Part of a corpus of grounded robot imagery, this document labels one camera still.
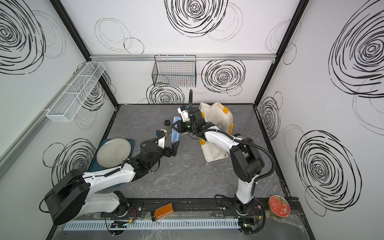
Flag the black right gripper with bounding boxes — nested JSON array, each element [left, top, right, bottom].
[[172, 120, 198, 134]]

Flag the cream canvas bag yellow handles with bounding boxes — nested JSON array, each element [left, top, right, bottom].
[[199, 102, 234, 163]]

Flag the large blue mifly compass case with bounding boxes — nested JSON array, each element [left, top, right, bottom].
[[170, 116, 181, 143]]

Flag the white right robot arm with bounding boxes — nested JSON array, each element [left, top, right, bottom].
[[172, 106, 265, 216]]

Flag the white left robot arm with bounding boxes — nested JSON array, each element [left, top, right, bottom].
[[44, 142, 180, 225]]

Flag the herb spice jar black lid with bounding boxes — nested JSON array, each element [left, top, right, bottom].
[[164, 120, 172, 134]]

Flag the round metal plate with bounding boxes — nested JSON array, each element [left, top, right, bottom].
[[97, 138, 132, 168]]

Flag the orange box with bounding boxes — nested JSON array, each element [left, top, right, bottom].
[[151, 203, 174, 222]]

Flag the red round tin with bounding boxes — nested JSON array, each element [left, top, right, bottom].
[[268, 195, 291, 219]]

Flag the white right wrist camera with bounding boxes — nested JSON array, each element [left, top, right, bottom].
[[178, 106, 190, 122]]

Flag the black corrugated cable hose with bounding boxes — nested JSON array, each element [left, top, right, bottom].
[[188, 89, 276, 184]]

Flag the black wire basket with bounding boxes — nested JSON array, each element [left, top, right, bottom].
[[151, 55, 197, 88]]

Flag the white mesh wall shelf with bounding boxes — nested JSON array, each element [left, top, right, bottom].
[[46, 62, 105, 122]]

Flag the white slotted cable duct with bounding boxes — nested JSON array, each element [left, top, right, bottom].
[[64, 219, 240, 231]]

